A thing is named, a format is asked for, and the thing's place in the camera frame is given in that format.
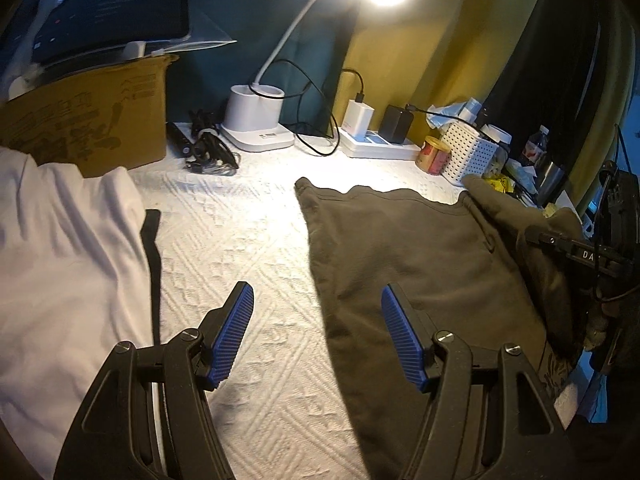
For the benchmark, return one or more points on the stainless steel tumbler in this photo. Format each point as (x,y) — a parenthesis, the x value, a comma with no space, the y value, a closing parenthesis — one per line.
(548,180)

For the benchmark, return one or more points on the white perforated plastic basket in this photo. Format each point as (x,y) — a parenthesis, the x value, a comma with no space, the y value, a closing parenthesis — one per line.
(471,151)

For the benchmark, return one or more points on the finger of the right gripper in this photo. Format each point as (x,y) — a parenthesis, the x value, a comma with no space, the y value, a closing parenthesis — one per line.
(577,251)

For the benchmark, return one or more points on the brown cardboard box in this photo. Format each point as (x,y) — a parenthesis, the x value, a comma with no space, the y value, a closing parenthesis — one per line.
(98,120)

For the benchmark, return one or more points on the yellow snack packet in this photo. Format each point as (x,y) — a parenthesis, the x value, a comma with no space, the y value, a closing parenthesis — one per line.
(501,183)

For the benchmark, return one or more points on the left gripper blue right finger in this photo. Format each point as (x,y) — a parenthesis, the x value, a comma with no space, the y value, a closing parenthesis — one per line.
(411,336)

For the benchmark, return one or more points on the white USB charger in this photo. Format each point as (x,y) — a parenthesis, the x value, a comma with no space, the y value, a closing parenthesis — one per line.
(357,119)

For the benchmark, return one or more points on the brown t-shirt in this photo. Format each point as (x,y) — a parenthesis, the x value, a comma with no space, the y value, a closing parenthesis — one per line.
(467,265)

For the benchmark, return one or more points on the red can with yellow lid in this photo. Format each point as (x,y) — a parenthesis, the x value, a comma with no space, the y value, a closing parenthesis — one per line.
(433,156)

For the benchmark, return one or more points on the white power strip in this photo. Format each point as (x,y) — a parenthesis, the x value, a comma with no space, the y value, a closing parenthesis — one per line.
(372,146)

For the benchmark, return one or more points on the clear jar with white lid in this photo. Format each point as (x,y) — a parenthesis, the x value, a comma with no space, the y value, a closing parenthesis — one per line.
(503,141)

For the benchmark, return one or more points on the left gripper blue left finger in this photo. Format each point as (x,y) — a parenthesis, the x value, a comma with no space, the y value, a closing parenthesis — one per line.
(223,330)

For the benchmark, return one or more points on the tablet with dark screen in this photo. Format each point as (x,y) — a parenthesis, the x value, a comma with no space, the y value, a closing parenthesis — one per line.
(44,33)

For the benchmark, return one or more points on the white desk lamp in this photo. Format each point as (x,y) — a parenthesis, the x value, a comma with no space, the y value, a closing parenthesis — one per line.
(288,75)

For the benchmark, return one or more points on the white folded garment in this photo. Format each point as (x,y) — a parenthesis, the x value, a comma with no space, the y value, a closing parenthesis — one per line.
(74,281)

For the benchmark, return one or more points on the black power adapter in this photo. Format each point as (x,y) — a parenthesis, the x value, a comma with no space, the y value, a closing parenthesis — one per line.
(395,124)

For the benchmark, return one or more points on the plastic bottle red label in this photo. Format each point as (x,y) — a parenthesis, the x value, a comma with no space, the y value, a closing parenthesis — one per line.
(535,147)

